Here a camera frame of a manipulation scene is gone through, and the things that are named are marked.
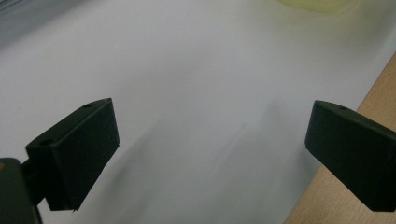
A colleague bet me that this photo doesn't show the white table board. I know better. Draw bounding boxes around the white table board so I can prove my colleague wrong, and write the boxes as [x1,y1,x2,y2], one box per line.
[0,0,396,224]

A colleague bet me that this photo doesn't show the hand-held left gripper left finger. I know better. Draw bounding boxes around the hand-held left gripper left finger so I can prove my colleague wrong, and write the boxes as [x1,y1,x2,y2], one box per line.
[25,97,120,213]

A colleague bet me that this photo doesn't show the yellow-green octagonal plastic bowl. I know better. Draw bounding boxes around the yellow-green octagonal plastic bowl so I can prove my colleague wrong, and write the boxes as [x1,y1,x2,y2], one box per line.
[276,0,360,14]

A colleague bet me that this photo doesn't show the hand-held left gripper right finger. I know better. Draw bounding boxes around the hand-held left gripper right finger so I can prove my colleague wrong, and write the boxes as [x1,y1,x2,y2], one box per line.
[304,100,396,213]

